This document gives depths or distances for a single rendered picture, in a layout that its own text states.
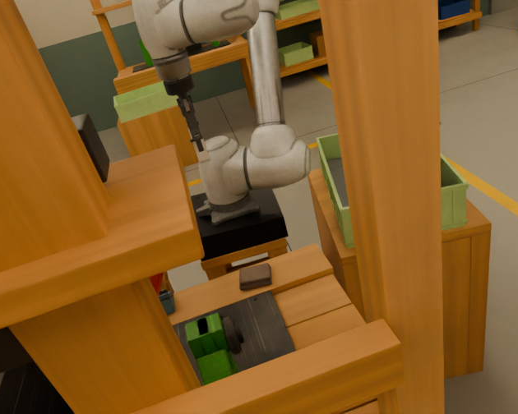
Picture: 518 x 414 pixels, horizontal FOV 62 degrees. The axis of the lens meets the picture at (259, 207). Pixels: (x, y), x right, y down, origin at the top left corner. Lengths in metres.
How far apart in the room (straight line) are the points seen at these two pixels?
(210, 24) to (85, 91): 5.57
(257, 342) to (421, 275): 0.62
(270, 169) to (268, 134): 0.12
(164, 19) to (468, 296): 1.41
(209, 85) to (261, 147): 5.09
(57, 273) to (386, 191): 0.36
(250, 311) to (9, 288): 0.86
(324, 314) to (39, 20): 5.80
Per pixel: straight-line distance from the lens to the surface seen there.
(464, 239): 1.64
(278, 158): 1.44
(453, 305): 1.83
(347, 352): 0.62
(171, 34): 1.10
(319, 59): 6.18
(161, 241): 0.43
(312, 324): 1.19
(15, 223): 0.48
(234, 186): 1.50
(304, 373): 0.61
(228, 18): 1.06
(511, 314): 2.44
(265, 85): 1.50
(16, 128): 0.44
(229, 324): 0.86
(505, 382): 2.19
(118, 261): 0.44
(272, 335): 1.17
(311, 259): 1.36
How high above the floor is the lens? 1.76
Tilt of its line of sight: 31 degrees down
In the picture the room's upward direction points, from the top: 16 degrees counter-clockwise
